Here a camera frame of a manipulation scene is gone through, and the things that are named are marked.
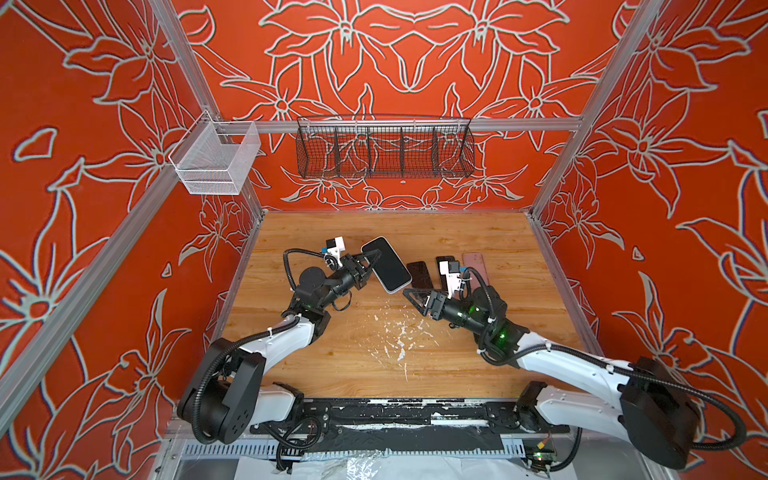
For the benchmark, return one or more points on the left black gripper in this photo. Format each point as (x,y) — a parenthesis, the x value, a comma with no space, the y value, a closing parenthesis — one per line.
(358,275)

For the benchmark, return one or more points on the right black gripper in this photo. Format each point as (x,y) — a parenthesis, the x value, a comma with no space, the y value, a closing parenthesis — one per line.
(437,305)

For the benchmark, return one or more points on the black phone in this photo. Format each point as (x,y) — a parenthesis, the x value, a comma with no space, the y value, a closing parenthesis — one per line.
(388,268)
(420,275)

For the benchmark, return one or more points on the pink clear phone case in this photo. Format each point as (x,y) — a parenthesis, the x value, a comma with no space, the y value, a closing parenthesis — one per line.
(476,261)

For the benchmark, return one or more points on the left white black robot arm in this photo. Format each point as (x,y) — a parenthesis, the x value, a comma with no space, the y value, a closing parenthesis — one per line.
(225,395)

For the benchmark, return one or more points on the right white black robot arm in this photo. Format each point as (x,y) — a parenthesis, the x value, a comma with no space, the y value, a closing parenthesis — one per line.
(634,402)

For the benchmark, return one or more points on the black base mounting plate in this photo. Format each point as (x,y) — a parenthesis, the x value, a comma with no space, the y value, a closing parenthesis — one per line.
(421,423)

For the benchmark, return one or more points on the clear plastic bin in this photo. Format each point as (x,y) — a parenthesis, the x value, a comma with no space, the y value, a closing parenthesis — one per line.
(212,159)

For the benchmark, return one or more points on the small green circuit board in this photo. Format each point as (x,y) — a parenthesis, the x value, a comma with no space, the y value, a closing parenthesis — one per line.
(540,459)

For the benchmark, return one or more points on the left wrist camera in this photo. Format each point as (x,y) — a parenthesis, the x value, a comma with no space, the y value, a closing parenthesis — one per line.
(333,251)

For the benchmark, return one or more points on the black wire basket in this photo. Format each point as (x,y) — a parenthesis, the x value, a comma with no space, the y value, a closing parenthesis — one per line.
(358,147)

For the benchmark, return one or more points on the white perforated cable duct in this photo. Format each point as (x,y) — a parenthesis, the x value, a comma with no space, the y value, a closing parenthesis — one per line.
(266,449)

